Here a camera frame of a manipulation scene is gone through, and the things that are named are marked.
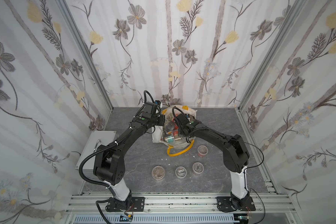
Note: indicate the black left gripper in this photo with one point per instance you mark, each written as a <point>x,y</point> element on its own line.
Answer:
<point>160,120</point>

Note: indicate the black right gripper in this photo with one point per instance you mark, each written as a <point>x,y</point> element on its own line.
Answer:
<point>183,129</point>

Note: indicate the white canvas tote bag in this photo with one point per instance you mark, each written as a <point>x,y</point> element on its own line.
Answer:
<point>181,145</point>

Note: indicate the red label seed jar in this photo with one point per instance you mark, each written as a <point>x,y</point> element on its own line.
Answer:
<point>202,150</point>

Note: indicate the clear jar dark seeds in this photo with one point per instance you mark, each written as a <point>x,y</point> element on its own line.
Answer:
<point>198,168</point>

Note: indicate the small clear seed jar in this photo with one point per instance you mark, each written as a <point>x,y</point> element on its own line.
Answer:
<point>181,172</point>

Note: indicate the large clear seed jar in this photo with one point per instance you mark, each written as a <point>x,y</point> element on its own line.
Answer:
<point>158,173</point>

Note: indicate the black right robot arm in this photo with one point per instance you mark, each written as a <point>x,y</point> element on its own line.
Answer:
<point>234,149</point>

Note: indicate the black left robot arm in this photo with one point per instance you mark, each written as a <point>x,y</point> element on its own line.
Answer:
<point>109,165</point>

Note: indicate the green label jar in bag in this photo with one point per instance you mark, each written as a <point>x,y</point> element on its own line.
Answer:
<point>169,138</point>

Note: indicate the silver aluminium case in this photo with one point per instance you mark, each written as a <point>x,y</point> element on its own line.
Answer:
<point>96,139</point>

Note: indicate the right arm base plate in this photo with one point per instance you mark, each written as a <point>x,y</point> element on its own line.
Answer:
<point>226,203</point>

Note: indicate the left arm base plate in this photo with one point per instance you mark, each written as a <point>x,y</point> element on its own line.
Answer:
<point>135,204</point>

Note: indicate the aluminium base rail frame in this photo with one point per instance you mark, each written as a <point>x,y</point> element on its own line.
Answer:
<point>201,208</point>

